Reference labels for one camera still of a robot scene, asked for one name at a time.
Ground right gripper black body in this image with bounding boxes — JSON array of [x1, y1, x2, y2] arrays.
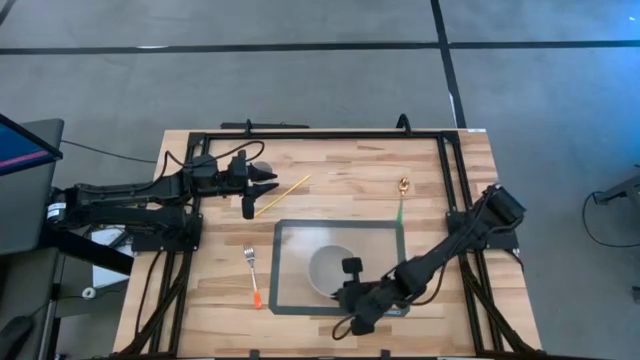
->
[[341, 256, 402, 337]]

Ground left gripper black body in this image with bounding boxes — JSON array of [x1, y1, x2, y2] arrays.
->
[[227, 148, 257, 221]]

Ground orange-handled metal fork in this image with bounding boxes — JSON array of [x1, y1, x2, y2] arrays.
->
[[242, 243, 265, 311]]

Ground green-handled gold spoon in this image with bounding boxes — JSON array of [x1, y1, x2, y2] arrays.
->
[[396, 176, 412, 227]]

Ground yellow chopstick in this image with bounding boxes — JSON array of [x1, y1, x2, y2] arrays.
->
[[253, 173, 313, 219]]

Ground white ribbed bowl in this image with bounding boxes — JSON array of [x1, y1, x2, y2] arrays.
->
[[306, 243, 359, 299]]

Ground clear mat with grey border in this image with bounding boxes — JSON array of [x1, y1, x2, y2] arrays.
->
[[267, 218, 412, 318]]

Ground white sheet under table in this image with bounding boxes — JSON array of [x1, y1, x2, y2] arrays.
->
[[91, 226, 136, 288]]

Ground computer monitor with blue screen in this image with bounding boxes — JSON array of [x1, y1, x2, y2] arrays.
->
[[0, 113, 65, 178]]

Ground grey metal stand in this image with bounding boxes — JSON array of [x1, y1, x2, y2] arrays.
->
[[593, 164, 640, 205]]

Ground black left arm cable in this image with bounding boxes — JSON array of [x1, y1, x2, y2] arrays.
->
[[159, 139, 267, 174]]

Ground black right gripper cable loop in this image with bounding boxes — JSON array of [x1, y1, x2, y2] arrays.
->
[[330, 313, 358, 343]]

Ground brown right arm cable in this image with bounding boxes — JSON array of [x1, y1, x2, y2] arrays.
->
[[411, 259, 448, 308]]

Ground black metal table frame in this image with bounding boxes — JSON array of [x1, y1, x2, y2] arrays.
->
[[112, 127, 545, 360]]

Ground thin black floor cable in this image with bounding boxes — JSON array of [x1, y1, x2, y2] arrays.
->
[[60, 139, 159, 165]]

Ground looped black floor cable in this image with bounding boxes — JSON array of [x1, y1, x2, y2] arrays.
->
[[581, 190, 640, 250]]

